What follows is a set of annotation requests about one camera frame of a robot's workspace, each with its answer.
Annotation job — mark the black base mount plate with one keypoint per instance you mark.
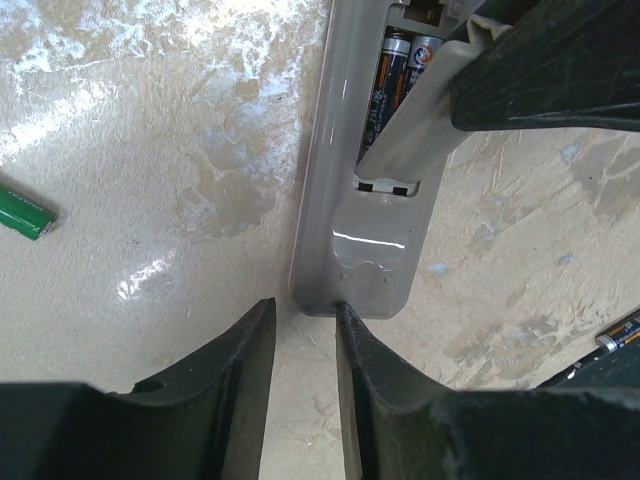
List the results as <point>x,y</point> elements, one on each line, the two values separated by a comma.
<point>619,369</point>

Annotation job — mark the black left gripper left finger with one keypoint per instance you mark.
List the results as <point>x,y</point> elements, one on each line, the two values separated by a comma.
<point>203,417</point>

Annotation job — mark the green battery one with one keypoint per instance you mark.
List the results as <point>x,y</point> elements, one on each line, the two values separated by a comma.
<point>26,217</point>

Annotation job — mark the beige white remote control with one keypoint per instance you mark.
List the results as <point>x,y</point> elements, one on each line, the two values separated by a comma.
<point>359,241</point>

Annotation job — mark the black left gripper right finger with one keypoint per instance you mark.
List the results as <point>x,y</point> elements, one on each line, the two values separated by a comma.
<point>398,423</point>

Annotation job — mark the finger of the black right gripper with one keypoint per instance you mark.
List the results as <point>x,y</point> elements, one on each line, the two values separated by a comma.
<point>560,64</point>

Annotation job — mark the beige battery cover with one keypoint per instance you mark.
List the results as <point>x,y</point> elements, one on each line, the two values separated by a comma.
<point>416,142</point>

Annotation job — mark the black battery pair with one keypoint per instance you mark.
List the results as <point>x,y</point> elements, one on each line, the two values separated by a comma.
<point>387,86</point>
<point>422,51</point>

